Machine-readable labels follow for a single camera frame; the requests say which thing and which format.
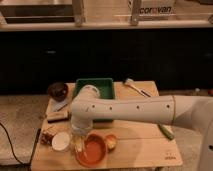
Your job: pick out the dark brown bowl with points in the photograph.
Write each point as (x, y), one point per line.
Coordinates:
(58, 91)

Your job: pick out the brown small toy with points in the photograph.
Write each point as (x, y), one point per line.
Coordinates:
(46, 138)

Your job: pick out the knife on cutting board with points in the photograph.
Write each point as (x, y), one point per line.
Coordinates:
(58, 106)

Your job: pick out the yellow banana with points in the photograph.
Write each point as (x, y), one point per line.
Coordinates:
(80, 147)

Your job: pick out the red bowl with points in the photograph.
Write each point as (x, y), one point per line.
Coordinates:
(94, 151)

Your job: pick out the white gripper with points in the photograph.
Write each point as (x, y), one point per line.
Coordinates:
(79, 135)

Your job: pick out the wooden block brush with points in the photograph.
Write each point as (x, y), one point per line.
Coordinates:
(57, 116)

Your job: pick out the cardboard box with logo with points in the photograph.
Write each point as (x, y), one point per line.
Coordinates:
(156, 7)

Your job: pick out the green cucumber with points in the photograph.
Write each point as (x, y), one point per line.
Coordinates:
(165, 132)

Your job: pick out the green plastic tray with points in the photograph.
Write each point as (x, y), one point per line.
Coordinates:
(104, 85)

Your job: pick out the orange peach fruit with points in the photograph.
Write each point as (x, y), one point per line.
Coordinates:
(111, 141)

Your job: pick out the white cup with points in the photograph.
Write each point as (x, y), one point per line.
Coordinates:
(61, 142)

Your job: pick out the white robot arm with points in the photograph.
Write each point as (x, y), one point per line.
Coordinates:
(190, 112)

